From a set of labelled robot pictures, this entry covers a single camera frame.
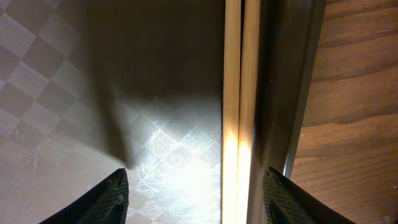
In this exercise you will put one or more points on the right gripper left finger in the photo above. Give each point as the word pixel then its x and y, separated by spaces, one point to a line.
pixel 105 203

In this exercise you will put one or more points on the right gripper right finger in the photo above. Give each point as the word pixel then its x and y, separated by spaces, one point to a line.
pixel 286 203

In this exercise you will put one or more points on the wooden chopstick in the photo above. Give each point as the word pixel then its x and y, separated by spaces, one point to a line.
pixel 230 118
pixel 247 103

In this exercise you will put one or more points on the brown serving tray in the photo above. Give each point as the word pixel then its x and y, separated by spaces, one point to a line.
pixel 90 86

